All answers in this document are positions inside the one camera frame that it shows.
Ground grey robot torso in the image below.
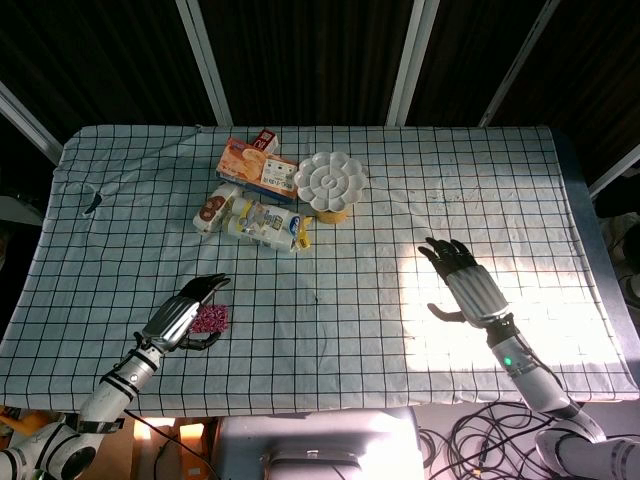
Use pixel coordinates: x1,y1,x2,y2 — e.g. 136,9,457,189
214,407,426,480

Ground white furniture piece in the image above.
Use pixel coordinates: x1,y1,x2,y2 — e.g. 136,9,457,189
0,194,44,227

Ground orange biscuit box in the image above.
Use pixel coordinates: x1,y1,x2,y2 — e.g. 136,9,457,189
215,137,299,204

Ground small red white box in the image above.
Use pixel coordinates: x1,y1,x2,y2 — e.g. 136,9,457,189
249,128,280,155

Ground thin black cable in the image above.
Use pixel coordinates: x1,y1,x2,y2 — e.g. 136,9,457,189
124,409,216,480

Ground white brown cookie pack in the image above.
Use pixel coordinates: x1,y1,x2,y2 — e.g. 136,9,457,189
192,183,241,236

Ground black floor cable bundle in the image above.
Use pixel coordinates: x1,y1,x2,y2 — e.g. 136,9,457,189
417,399,566,480

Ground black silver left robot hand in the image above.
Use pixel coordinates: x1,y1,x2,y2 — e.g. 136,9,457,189
141,272,232,355

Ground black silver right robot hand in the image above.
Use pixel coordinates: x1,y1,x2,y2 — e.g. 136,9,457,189
417,237,513,330

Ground white flower paint palette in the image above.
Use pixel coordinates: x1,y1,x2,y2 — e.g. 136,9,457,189
293,151,368,213

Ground white window frame post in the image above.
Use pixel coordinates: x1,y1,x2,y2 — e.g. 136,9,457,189
385,0,440,126
589,144,640,199
478,0,561,127
174,0,234,126
0,79,64,166

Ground pink patterned packet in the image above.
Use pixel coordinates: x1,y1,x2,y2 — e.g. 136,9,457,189
192,302,231,334

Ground brown cardboard box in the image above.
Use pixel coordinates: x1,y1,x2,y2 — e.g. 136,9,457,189
122,414,219,480

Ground white yellow plastic snack bag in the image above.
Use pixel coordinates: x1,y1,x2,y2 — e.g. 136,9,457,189
222,197,314,254

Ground white black checked tablecloth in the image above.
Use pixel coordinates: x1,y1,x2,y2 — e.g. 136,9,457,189
0,123,640,419

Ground dark brown curtain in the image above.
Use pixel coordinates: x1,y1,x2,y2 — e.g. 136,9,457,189
0,0,640,186

